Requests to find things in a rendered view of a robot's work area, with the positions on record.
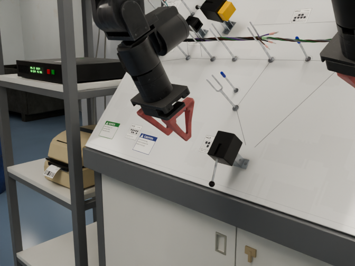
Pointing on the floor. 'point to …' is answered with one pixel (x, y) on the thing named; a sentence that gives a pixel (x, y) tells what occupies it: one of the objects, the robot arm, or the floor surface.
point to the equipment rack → (38, 252)
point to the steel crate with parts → (31, 102)
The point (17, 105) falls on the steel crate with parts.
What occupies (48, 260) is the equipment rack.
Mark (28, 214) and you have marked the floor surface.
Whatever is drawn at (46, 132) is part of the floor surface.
